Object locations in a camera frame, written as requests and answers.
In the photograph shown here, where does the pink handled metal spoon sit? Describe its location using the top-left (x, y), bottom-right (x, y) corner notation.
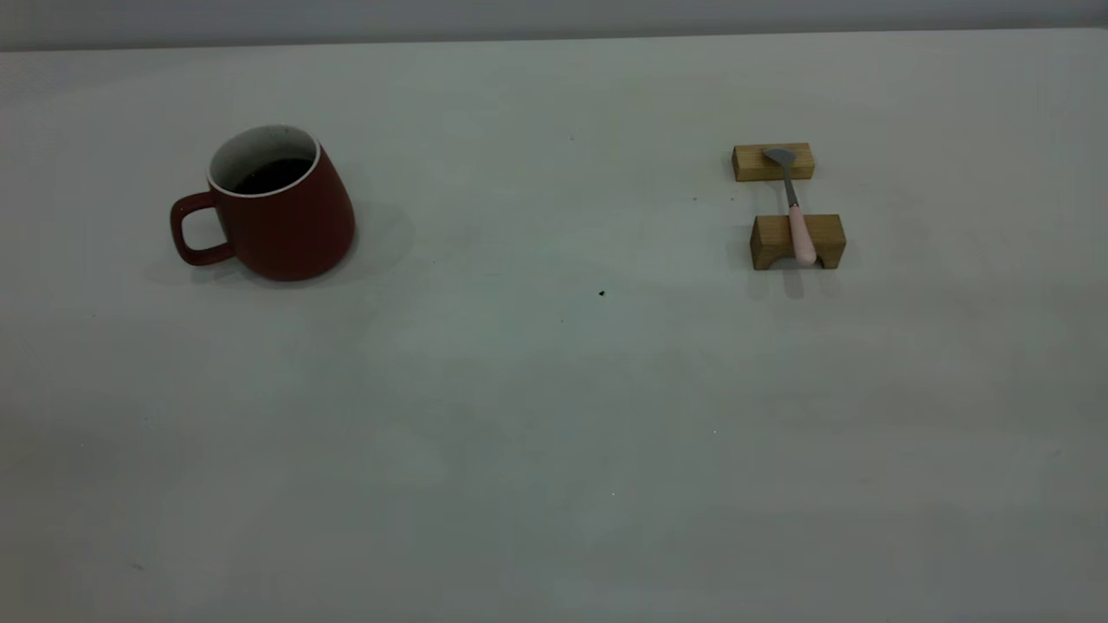
top-left (763, 147), bottom-right (818, 266)

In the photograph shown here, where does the red ceramic cup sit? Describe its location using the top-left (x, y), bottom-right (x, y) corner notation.
top-left (170, 125), bottom-right (356, 282)

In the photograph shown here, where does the arched wooden block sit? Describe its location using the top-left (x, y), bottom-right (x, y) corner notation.
top-left (750, 214), bottom-right (847, 271)

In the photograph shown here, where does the flat wooden block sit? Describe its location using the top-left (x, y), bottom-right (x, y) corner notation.
top-left (732, 143), bottom-right (815, 183)

